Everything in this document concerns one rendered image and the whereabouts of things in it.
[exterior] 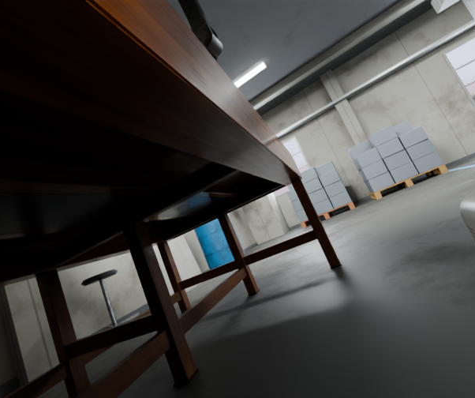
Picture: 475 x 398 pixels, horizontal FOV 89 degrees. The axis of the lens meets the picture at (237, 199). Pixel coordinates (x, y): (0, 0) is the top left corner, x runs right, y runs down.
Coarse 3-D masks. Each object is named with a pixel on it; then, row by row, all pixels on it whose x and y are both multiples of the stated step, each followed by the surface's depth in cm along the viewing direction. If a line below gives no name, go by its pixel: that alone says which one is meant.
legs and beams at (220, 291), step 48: (0, 96) 35; (0, 144) 44; (48, 144) 49; (96, 144) 56; (144, 144) 64; (192, 192) 84; (0, 240) 87; (48, 240) 110; (96, 240) 99; (144, 240) 93; (288, 240) 156; (48, 288) 109; (144, 288) 90; (96, 336) 100; (48, 384) 96; (96, 384) 61
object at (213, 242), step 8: (208, 224) 385; (216, 224) 386; (232, 224) 410; (200, 232) 391; (208, 232) 384; (216, 232) 383; (200, 240) 394; (208, 240) 384; (216, 240) 381; (224, 240) 382; (208, 248) 384; (216, 248) 380; (224, 248) 378; (208, 256) 387; (216, 256) 379; (224, 256) 377; (232, 256) 379; (208, 264) 393; (216, 264) 379; (224, 264) 375
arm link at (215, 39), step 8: (184, 0) 77; (192, 0) 75; (184, 8) 77; (192, 8) 76; (200, 8) 76; (192, 16) 76; (200, 16) 74; (192, 24) 75; (200, 24) 74; (208, 24) 74; (208, 32) 73; (208, 40) 73; (216, 40) 74; (208, 48) 74; (216, 48) 76; (216, 56) 79
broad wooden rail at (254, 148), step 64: (0, 0) 15; (64, 0) 17; (128, 0) 23; (0, 64) 19; (64, 64) 21; (128, 64) 24; (192, 64) 34; (128, 128) 33; (192, 128) 40; (256, 128) 66
